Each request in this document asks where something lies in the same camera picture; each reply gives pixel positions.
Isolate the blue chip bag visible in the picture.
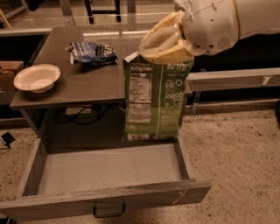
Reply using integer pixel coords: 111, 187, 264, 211
66, 42, 117, 66

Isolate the open grey top drawer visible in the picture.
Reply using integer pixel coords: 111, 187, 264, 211
0, 138, 211, 221

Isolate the green jalapeno chip bag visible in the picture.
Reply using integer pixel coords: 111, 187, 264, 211
122, 52, 193, 141

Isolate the grey metal rail bench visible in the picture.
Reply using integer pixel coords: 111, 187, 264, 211
162, 17, 280, 116

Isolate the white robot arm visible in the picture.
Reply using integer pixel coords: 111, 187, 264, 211
138, 0, 280, 64

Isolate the black drawer handle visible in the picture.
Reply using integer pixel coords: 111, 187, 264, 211
93, 204, 126, 219

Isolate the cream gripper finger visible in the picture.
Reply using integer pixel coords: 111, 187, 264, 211
139, 38, 193, 65
141, 12, 179, 42

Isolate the brown cardboard box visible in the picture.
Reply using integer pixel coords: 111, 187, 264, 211
0, 60, 24, 91

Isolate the small black floor device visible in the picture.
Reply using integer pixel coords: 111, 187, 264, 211
0, 132, 15, 148

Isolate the white paper bowl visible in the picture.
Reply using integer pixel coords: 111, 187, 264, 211
13, 64, 60, 93

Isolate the black cable under tabletop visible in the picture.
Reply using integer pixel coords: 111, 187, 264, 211
54, 103, 112, 126

